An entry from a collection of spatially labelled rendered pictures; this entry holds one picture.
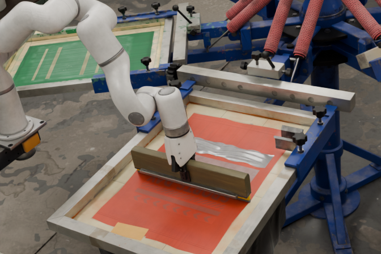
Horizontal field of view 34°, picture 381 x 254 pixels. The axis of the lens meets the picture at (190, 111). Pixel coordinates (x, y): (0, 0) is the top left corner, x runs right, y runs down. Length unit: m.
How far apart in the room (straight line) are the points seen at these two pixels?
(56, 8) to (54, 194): 2.06
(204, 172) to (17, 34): 0.66
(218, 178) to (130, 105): 0.34
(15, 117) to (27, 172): 1.92
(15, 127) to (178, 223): 0.61
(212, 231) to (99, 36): 0.62
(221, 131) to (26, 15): 0.80
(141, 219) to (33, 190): 1.94
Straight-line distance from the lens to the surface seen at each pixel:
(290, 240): 3.11
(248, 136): 2.14
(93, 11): 1.78
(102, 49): 1.74
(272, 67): 2.27
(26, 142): 2.08
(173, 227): 1.84
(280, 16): 2.49
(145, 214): 1.90
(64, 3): 1.79
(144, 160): 1.99
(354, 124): 3.86
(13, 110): 2.03
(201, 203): 1.89
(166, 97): 1.76
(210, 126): 2.22
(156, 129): 2.21
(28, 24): 1.78
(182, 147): 1.84
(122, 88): 1.73
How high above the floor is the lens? 2.18
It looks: 32 degrees down
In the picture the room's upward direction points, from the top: 10 degrees counter-clockwise
